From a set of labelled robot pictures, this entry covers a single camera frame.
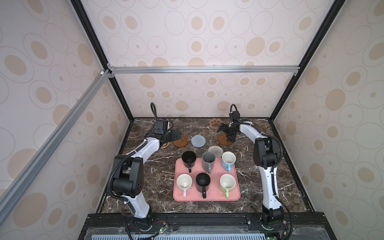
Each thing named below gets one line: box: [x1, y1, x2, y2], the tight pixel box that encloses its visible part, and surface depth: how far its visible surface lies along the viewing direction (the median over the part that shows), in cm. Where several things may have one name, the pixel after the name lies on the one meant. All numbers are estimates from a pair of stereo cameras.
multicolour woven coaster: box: [208, 145, 224, 158], surface depth 102 cm
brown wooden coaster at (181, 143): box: [173, 135, 188, 148], surface depth 108 cm
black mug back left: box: [181, 150, 197, 173], surface depth 89 cm
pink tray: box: [173, 158, 241, 202], surface depth 86 cm
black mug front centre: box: [195, 172, 211, 199], surface depth 81 cm
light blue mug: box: [221, 151, 237, 173], surface depth 89 cm
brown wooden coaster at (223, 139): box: [218, 134, 232, 146], surface depth 108 cm
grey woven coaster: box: [191, 134, 206, 148], surface depth 108 cm
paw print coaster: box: [209, 118, 224, 130], surface depth 119 cm
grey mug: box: [201, 151, 216, 174], surface depth 87 cm
